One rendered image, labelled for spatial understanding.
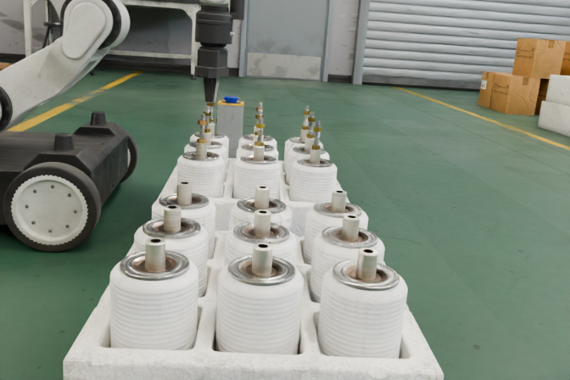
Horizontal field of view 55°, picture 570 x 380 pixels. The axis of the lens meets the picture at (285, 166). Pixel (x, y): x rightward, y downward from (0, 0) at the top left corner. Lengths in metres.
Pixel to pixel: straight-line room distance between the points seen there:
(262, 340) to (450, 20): 6.17
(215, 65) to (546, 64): 3.83
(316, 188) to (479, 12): 5.77
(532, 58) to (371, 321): 4.32
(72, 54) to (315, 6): 5.04
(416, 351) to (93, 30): 1.06
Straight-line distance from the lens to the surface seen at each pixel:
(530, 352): 1.10
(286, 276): 0.62
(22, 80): 1.52
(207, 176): 1.12
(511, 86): 4.76
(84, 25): 1.42
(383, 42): 6.41
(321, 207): 0.86
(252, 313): 0.60
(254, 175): 1.11
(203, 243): 0.73
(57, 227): 1.34
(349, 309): 0.61
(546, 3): 7.14
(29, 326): 1.06
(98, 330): 0.67
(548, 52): 4.87
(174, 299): 0.61
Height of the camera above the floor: 0.51
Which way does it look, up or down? 14 degrees down
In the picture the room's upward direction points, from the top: 4 degrees clockwise
